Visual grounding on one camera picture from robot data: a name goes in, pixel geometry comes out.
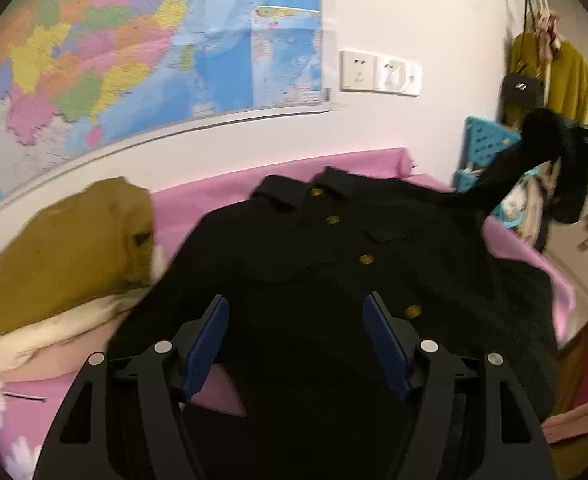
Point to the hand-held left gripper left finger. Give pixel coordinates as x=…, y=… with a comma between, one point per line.
x=206, y=345

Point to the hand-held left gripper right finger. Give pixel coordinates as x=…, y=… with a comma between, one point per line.
x=386, y=345

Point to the black button jacket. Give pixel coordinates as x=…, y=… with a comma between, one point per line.
x=299, y=260

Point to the pile of printed clothes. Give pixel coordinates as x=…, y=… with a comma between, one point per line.
x=524, y=200

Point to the mustard hanging garment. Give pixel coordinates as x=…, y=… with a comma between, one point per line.
x=569, y=80

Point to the black hanging bag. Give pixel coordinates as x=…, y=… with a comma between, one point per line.
x=521, y=100

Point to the blue perforated plastic basket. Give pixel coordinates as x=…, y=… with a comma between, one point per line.
x=484, y=145

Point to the floral garment on hanger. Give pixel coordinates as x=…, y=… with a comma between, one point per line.
x=546, y=25

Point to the pale pink folded cloth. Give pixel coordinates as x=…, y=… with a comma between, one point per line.
x=63, y=366

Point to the pink printed blanket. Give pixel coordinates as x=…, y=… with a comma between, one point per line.
x=213, y=195

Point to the cream folded cloth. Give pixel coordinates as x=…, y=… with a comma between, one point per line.
x=38, y=335

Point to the olive folded garment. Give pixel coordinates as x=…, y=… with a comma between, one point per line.
x=63, y=250

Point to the white wall sockets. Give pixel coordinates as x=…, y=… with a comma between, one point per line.
x=399, y=76

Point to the white square wall socket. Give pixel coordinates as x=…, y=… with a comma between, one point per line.
x=358, y=71

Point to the colourful wall map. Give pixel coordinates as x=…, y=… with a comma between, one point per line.
x=123, y=35

